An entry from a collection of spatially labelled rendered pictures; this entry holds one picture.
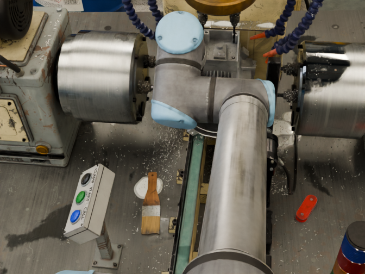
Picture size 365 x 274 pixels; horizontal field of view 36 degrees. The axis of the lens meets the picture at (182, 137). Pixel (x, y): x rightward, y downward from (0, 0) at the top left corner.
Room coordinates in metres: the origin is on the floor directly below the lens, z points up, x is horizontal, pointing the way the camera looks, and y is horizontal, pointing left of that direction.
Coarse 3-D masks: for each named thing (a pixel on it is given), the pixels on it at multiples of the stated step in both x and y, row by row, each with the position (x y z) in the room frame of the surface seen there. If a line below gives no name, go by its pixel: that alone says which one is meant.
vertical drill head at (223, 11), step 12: (192, 0) 1.06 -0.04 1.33; (204, 0) 1.04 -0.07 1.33; (216, 0) 1.04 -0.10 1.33; (228, 0) 1.04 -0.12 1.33; (240, 0) 1.04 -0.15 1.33; (252, 0) 1.05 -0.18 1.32; (204, 12) 1.03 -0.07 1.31; (216, 12) 1.03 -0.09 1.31; (228, 12) 1.02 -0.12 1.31; (240, 12) 1.06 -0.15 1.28; (204, 24) 1.07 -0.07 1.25
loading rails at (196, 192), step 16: (192, 144) 0.98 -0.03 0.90; (208, 144) 1.06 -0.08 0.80; (192, 160) 0.91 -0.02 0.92; (192, 176) 0.86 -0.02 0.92; (192, 192) 0.81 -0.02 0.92; (192, 208) 0.76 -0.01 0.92; (176, 224) 0.71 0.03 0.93; (192, 224) 0.72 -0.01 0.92; (176, 240) 0.67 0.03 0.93; (192, 240) 0.69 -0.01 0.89; (176, 256) 0.64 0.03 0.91; (192, 256) 0.67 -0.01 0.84; (176, 272) 0.59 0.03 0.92
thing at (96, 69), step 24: (72, 48) 1.11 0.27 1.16; (96, 48) 1.10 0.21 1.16; (120, 48) 1.10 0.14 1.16; (144, 48) 1.18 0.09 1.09; (72, 72) 1.05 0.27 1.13; (96, 72) 1.04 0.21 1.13; (120, 72) 1.04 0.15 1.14; (144, 72) 1.14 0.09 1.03; (72, 96) 1.02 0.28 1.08; (96, 96) 1.01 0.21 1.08; (120, 96) 1.00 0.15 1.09; (144, 96) 1.11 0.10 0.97; (96, 120) 1.02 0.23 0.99; (120, 120) 1.00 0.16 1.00
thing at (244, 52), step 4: (240, 48) 1.16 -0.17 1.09; (244, 48) 1.15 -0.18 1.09; (240, 52) 1.14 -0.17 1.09; (244, 52) 1.14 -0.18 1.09; (248, 52) 1.15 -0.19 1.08; (240, 56) 1.14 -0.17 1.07; (244, 56) 1.14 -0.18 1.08; (248, 56) 1.14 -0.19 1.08; (188, 132) 0.98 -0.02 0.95; (192, 132) 0.98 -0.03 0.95; (196, 132) 0.98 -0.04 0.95
